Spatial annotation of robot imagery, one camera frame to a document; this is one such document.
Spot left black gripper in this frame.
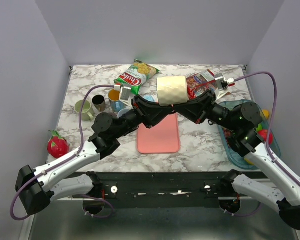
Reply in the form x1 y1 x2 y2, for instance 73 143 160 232
113 94 173 140

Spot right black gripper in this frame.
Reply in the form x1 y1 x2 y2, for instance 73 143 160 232
172 89 239 132

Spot light blue mug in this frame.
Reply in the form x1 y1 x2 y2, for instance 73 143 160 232
143 95 155 103

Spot grey mug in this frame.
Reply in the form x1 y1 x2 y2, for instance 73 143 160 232
117 108 130 118

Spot cream mug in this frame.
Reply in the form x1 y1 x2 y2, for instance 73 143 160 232
156 76 189 106

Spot blue glazed mug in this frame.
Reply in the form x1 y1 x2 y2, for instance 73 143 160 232
108 89 125 113

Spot brown mug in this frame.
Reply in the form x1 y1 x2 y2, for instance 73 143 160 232
92 95 106 112

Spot green mug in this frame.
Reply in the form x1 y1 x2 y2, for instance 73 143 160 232
74 100 95 121

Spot purple mug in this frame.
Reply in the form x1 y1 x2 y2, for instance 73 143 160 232
108 112 118 119

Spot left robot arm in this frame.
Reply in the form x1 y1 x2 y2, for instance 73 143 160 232
10 95 175 220

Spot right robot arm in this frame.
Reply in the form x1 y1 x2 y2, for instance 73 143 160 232
173 90 300 231

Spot red snack bag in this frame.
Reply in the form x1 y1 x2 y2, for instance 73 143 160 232
186 69 231 100

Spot pink tray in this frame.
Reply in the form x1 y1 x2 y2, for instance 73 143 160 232
136 113 181 154

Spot purple grapes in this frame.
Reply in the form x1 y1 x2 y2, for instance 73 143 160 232
222 128 233 139

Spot green chips bag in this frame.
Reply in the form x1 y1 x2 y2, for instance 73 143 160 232
114 59 160 95

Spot yellow fruit outside basket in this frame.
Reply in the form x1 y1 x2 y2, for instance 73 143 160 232
260 109 270 120

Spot red apple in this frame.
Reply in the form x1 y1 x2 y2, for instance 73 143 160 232
257 129 274 145

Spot yellow banana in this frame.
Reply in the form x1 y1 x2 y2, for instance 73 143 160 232
244 157 254 165

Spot blue plastic fruit basket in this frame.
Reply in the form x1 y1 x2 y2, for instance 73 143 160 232
217 99 281 171

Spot red dragon fruit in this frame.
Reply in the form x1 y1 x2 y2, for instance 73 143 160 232
47 130 70 159

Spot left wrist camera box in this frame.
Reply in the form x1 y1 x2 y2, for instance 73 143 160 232
114 83 134 106

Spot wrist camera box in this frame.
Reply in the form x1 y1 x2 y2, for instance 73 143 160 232
214 73 235 100
114 83 134 106

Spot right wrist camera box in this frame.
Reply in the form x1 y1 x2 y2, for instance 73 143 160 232
214 73 235 100

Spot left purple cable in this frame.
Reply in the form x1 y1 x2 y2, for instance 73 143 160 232
9 84 116 221

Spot purple cable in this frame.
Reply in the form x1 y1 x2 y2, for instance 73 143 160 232
233 71 300 195
9 84 116 221

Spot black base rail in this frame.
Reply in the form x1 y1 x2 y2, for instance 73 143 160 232
72 169 256 210

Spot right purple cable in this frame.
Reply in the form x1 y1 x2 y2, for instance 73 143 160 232
233 71 300 195

